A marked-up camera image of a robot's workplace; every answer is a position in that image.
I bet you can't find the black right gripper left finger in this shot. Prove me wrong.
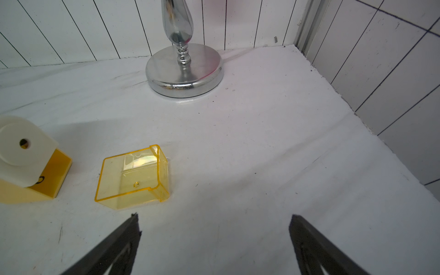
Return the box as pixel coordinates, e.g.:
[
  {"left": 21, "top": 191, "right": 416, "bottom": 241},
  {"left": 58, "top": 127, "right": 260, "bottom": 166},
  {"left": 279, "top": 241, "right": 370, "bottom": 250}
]
[{"left": 63, "top": 213, "right": 142, "bottom": 275}]

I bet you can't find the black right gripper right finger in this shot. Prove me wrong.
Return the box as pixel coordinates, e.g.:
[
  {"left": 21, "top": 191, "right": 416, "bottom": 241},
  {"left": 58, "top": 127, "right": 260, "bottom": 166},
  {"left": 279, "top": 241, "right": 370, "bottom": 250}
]
[{"left": 289, "top": 214, "right": 367, "bottom": 275}]

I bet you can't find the yellow sharpener near stand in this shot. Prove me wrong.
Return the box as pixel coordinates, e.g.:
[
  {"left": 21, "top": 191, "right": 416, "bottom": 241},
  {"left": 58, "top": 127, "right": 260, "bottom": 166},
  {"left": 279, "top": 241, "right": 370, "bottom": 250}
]
[{"left": 1, "top": 116, "right": 72, "bottom": 204}]

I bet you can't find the chrome glass rack stand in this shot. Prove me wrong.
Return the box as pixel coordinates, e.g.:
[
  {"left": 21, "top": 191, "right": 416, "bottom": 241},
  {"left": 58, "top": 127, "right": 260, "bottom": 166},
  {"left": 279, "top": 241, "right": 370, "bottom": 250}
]
[{"left": 146, "top": 1, "right": 224, "bottom": 99}]

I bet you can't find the yellow tray near stand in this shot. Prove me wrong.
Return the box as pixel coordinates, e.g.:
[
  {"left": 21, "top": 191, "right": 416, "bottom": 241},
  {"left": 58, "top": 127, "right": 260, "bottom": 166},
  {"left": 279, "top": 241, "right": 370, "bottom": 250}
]
[{"left": 95, "top": 144, "right": 171, "bottom": 210}]

